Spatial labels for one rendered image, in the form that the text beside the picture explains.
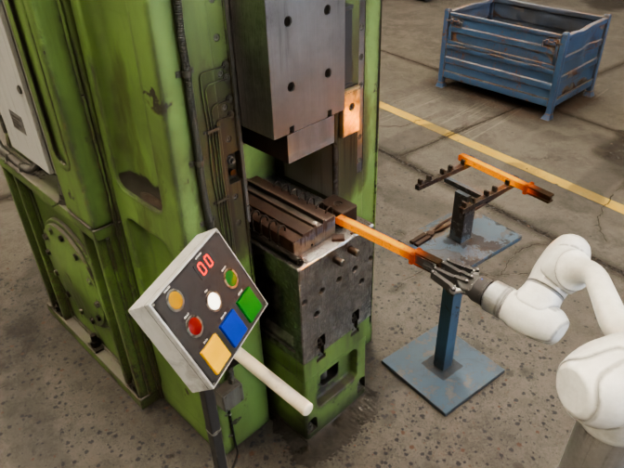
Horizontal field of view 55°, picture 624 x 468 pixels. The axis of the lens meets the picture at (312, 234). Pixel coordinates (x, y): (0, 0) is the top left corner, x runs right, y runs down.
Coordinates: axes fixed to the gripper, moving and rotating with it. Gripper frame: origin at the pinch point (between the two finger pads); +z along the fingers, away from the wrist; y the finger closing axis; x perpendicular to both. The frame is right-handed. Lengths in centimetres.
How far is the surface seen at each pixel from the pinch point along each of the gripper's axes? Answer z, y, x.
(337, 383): 41, 7, -91
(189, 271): 33, -58, 11
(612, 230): 13, 222, -106
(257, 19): 48, -18, 63
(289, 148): 44, -12, 25
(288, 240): 46.1, -12.7, -8.9
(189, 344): 21, -68, 1
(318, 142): 44.3, 0.2, 22.7
